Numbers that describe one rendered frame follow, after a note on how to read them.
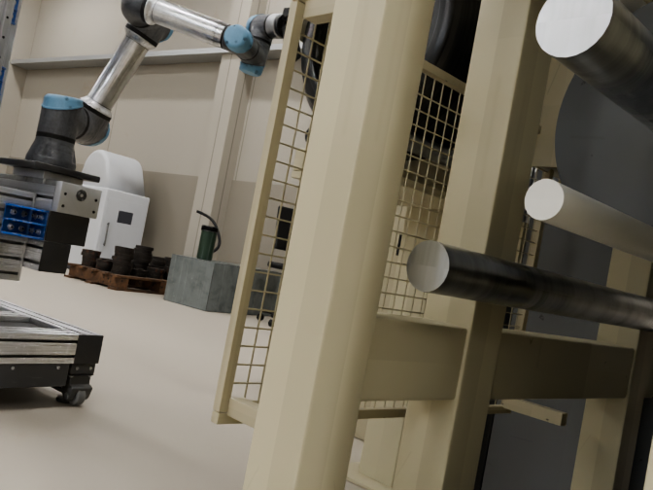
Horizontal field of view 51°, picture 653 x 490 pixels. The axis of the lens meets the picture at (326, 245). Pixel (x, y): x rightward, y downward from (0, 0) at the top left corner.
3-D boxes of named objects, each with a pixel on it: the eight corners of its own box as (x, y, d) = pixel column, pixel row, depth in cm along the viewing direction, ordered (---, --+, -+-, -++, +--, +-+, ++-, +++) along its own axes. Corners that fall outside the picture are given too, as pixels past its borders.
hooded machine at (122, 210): (136, 280, 782) (159, 162, 786) (91, 275, 734) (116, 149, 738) (99, 271, 824) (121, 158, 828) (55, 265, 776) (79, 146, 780)
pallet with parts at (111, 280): (207, 298, 711) (215, 259, 712) (112, 290, 616) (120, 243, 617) (156, 286, 760) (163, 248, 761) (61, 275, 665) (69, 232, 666)
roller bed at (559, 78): (559, 183, 180) (579, 73, 181) (615, 186, 170) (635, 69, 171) (522, 165, 167) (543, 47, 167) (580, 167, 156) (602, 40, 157)
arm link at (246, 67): (230, 62, 211) (241, 28, 211) (242, 74, 222) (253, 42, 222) (253, 69, 209) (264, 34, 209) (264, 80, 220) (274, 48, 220)
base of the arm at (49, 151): (15, 159, 214) (20, 128, 214) (58, 170, 226) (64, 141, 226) (41, 162, 205) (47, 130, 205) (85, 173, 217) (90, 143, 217)
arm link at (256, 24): (258, 46, 224) (266, 20, 224) (279, 46, 216) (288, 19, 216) (240, 35, 219) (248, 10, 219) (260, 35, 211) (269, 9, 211)
